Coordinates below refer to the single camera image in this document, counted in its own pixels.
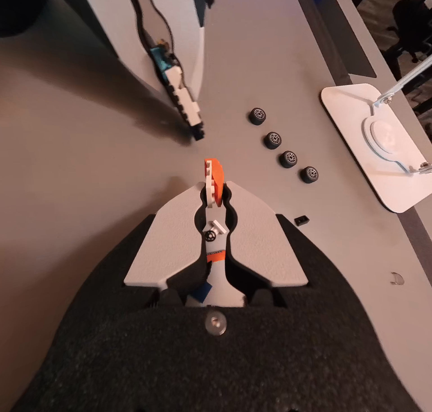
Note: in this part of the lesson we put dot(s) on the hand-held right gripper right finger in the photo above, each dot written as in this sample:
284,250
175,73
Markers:
266,247

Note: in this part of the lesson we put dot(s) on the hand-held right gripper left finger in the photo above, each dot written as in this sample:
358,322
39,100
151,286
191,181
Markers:
165,247

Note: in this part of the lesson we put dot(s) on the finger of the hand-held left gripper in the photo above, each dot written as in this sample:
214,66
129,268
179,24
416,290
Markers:
182,21
115,14

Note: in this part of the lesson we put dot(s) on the orange lego race car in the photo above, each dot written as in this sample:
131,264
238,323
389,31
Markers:
179,92

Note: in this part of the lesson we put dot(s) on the dark lego piece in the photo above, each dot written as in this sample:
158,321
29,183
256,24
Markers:
302,219

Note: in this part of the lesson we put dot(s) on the small black lego wheel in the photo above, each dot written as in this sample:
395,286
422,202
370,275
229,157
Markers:
310,174

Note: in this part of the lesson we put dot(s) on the black office chair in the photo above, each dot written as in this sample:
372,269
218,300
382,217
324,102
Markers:
412,21

